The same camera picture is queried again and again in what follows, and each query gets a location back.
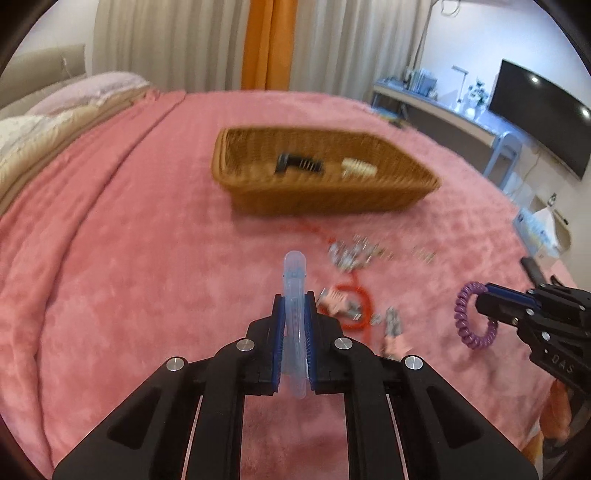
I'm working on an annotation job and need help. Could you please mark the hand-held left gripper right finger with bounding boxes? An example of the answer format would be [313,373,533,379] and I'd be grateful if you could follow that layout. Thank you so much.
[305,294,540,480]

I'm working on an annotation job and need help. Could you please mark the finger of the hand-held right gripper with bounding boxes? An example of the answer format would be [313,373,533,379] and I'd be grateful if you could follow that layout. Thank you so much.
[520,257,561,288]
[475,285,542,329]

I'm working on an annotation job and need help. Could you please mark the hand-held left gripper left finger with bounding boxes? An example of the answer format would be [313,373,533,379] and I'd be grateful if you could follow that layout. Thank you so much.
[52,294,284,480]

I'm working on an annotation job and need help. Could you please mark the purple spiral hair tie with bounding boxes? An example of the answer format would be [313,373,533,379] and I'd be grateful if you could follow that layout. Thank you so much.
[455,282,500,352]

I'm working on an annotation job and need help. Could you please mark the clear blue hair clip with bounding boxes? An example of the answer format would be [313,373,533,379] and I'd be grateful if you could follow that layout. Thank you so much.
[282,251,310,400]

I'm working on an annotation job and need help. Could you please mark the silver and pink hair clip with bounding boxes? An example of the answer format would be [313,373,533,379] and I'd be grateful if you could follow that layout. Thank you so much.
[380,306,413,359]

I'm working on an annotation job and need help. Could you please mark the pile of silver jewelry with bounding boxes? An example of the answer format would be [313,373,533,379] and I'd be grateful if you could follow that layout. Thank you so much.
[328,235,396,271]

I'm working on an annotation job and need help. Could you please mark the brown wicker basket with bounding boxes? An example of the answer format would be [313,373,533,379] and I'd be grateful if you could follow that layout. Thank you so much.
[211,127,441,217]

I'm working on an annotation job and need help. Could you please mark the person's right hand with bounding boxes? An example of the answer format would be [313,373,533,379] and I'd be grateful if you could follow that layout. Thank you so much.
[526,382,576,467]

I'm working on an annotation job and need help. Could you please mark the light blue chair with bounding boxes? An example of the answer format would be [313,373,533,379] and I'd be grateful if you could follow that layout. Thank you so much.
[482,130,525,193]

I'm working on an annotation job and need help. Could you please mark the black television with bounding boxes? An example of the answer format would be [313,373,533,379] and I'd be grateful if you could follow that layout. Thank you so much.
[488,59,591,181]

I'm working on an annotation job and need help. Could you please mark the black hair clip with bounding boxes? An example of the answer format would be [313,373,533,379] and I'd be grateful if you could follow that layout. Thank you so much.
[276,154,324,177]

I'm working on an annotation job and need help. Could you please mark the cream hair clip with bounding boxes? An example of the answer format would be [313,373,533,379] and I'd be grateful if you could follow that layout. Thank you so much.
[341,158,377,180]

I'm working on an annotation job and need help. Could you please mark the white vase with flowers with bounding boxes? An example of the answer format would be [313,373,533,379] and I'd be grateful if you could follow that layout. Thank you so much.
[464,83,490,117]

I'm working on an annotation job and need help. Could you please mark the white desk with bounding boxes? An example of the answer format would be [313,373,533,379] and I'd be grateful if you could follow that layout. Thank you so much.
[372,78,523,149]

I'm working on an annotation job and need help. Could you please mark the white desk lamp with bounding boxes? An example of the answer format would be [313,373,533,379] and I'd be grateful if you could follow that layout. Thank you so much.
[450,65,470,112]

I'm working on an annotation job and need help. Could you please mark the booklets on bed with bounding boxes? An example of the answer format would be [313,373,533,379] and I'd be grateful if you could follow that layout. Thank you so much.
[376,108,408,128]

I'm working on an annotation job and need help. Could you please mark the books on desk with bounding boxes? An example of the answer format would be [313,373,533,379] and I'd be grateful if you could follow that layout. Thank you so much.
[406,68,438,96]

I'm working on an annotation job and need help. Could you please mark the beige curtain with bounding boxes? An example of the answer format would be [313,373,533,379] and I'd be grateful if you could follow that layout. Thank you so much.
[92,0,253,91]
[288,0,435,108]

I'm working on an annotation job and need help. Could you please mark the orange curtain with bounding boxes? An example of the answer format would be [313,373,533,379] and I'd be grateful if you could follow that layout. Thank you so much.
[241,0,297,91]

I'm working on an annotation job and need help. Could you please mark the beige quilt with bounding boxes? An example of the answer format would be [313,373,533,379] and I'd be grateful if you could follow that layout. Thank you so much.
[0,87,160,214]

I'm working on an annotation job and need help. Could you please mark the lilac pillow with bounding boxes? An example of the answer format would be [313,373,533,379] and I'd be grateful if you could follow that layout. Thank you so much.
[25,71,151,116]

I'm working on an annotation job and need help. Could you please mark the white floral pillow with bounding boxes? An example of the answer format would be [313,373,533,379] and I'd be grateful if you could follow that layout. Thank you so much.
[0,115,48,163]

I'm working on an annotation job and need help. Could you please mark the beige padded headboard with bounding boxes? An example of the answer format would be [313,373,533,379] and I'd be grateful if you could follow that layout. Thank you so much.
[0,44,88,106]

